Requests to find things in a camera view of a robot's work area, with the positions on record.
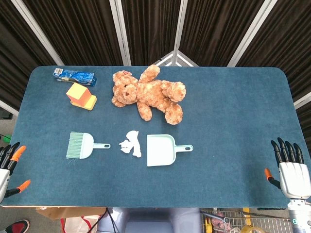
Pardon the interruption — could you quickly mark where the orange yellow sponge block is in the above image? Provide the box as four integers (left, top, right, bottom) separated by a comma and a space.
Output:
66, 83, 90, 104

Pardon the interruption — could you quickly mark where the metal wire cart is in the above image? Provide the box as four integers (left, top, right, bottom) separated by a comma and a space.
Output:
200, 208, 292, 233

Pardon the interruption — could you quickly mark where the brown teddy bear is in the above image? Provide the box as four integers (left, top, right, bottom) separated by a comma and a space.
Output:
111, 64, 187, 126

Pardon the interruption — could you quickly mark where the flat yellow sponge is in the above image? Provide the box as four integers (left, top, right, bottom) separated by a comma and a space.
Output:
70, 95, 98, 111

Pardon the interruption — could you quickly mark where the white screen frame post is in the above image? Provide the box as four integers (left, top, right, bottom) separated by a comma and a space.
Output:
227, 0, 278, 67
109, 0, 132, 66
11, 0, 64, 66
155, 0, 199, 67

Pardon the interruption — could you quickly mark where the red black shoe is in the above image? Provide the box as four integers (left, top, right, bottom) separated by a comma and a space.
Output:
4, 219, 30, 233

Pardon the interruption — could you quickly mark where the grey robot torso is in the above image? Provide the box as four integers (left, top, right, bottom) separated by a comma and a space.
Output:
97, 207, 202, 233

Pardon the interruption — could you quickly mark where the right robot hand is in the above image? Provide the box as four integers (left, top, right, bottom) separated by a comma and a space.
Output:
264, 137, 311, 200

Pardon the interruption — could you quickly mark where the red white plastic bag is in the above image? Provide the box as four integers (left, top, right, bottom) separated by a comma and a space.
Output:
60, 215, 104, 233

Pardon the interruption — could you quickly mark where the mint green dustpan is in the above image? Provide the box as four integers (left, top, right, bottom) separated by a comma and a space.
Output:
146, 134, 194, 167

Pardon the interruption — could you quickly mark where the brown cardboard box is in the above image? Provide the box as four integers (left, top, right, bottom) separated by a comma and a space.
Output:
36, 206, 106, 220

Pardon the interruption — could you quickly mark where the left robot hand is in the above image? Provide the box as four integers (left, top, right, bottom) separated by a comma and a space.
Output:
0, 142, 32, 203

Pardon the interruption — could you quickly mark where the blue felt table mat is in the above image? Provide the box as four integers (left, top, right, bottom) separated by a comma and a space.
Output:
0, 66, 307, 209

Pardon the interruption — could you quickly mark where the black cable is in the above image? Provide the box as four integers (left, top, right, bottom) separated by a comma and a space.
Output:
104, 207, 117, 233

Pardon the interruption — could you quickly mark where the white paper piece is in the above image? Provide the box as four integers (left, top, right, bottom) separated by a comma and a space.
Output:
118, 139, 132, 154

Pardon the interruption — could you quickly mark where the blue cardboard box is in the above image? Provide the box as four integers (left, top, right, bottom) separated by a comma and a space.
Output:
53, 68, 98, 87

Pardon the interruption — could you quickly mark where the mint green hand broom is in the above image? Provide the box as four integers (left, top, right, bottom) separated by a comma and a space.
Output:
66, 131, 111, 160

